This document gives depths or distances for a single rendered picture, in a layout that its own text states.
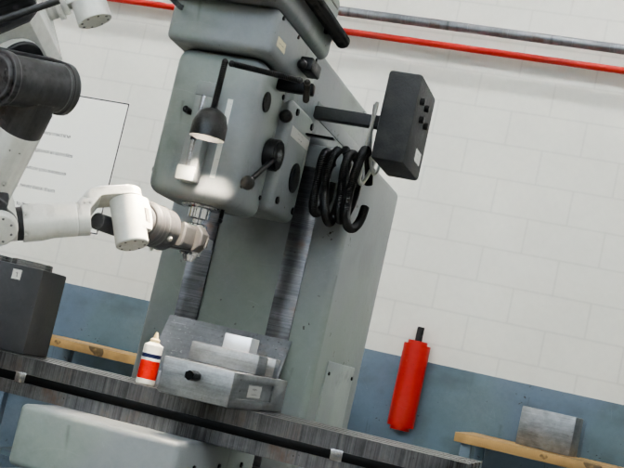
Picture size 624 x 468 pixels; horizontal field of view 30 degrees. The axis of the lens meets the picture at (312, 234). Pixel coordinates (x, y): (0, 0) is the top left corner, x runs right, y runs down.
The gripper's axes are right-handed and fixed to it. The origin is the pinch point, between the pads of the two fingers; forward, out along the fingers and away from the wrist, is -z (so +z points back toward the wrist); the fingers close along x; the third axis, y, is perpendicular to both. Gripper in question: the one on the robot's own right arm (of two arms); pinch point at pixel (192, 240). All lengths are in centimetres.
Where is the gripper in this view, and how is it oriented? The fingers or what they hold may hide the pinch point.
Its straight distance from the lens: 250.7
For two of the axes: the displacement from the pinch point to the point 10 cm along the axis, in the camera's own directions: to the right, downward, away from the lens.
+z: -4.7, -2.2, -8.6
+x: -8.6, -1.4, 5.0
